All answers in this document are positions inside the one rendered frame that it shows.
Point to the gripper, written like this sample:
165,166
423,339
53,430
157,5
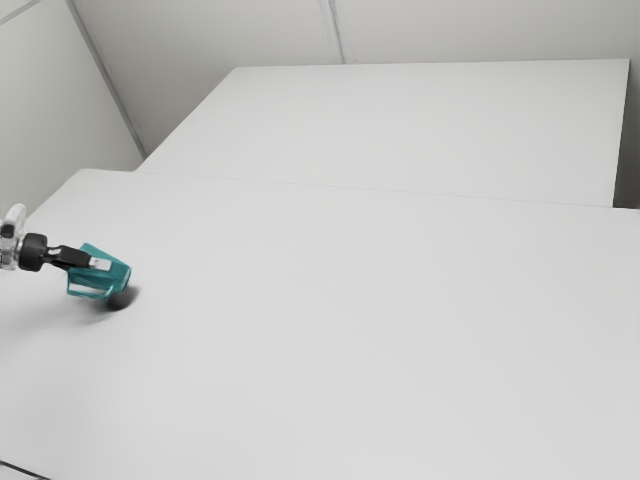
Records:
34,251

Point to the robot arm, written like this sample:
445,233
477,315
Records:
9,235

